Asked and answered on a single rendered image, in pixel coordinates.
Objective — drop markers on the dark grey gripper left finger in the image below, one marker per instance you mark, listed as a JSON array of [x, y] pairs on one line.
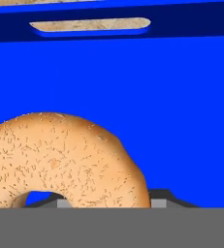
[[59, 202]]

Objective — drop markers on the tan sprinkled doughnut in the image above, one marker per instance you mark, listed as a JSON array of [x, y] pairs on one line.
[[68, 158]]

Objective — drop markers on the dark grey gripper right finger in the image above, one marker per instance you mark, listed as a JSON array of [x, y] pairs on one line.
[[162, 197]]

